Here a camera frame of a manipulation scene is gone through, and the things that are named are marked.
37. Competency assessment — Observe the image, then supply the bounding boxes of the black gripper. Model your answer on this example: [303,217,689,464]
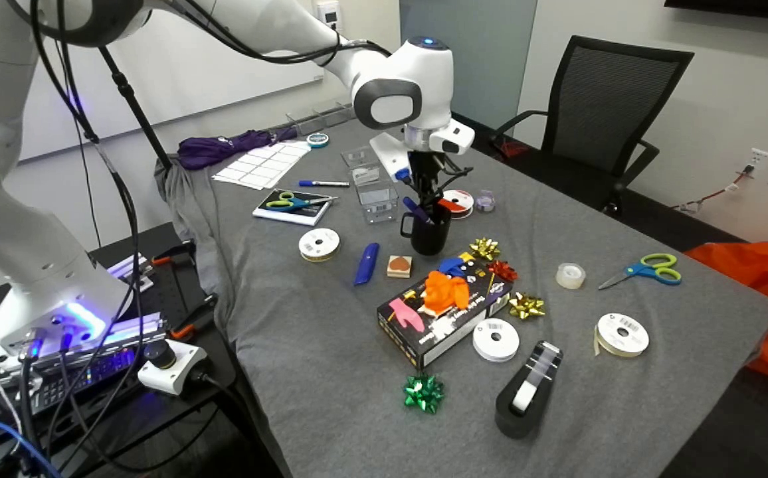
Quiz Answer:
[409,152,469,223]

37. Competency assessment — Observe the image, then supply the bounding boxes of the black cup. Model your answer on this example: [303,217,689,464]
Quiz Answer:
[400,210,450,255]

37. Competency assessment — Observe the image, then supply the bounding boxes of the blue pen in cup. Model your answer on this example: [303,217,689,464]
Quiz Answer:
[401,196,437,226]

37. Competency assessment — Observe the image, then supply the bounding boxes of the red white round tin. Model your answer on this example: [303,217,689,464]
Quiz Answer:
[442,188,474,217]

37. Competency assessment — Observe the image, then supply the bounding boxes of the clear plastic box near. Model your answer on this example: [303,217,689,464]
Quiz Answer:
[360,185,400,223]

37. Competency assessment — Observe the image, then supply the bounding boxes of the clear plastic box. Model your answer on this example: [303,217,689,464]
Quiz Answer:
[344,145,382,188]
[360,185,400,223]

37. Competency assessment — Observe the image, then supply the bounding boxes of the small clear round container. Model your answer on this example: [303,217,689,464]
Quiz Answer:
[477,194,498,212]

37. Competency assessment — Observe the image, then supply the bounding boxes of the small orange square box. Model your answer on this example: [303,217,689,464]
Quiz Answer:
[386,255,411,278]

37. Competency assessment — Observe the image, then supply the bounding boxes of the yellow striped gift bow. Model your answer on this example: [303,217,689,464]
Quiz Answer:
[469,235,500,259]

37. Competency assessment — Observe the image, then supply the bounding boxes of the clear plastic box far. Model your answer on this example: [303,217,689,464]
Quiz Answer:
[344,145,382,188]

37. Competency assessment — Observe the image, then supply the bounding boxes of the blue utility knife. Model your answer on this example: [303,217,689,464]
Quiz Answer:
[353,241,380,286]

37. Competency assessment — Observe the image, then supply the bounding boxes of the orange gift bow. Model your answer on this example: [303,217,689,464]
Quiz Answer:
[426,270,471,314]

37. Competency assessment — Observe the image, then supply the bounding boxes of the red gift bow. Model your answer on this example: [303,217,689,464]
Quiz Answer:
[487,259,518,283]

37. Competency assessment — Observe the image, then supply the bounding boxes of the grey tablecloth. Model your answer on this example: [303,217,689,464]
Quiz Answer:
[158,152,768,478]

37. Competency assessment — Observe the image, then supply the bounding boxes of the white ribbon spool left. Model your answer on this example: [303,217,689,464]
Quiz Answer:
[297,229,340,259]

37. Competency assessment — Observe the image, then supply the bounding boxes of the black box of bows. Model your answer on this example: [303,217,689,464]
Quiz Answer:
[378,273,510,370]

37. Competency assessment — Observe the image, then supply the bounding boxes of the blue marker pen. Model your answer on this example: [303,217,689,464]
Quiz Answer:
[297,178,352,188]

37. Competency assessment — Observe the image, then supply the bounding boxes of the teal tape roll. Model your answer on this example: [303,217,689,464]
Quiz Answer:
[305,132,332,149]

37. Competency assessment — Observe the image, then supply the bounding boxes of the gold gift bow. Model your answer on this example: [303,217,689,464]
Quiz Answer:
[508,293,548,320]

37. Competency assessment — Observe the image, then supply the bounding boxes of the green scissors on notebook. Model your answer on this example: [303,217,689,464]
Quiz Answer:
[264,192,326,210]

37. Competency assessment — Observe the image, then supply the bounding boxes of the white ribbon spool centre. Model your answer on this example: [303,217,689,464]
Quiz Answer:
[474,318,520,363]

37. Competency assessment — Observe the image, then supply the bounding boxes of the white label sheets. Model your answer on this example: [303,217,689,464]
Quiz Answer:
[216,140,312,192]

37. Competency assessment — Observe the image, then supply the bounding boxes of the green gift bow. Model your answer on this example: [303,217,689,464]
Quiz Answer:
[401,375,446,415]

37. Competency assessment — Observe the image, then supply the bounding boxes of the black office chair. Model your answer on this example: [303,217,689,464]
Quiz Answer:
[493,34,692,214]

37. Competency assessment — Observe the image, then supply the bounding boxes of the black tape dispenser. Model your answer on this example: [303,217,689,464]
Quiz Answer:
[494,340,564,437]

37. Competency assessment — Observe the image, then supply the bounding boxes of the white gold ribbon spool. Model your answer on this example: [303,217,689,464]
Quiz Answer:
[592,314,652,359]

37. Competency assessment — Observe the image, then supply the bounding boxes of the purple cloth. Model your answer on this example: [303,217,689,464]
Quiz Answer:
[179,127,297,169]

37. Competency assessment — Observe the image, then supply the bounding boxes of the blue green scissors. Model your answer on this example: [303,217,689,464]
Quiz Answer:
[603,253,683,290]

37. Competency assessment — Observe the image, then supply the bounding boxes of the white power adapter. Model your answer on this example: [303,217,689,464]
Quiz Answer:
[138,340,208,395]

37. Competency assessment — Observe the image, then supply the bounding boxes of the wall television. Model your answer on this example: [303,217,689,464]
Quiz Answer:
[664,0,768,18]

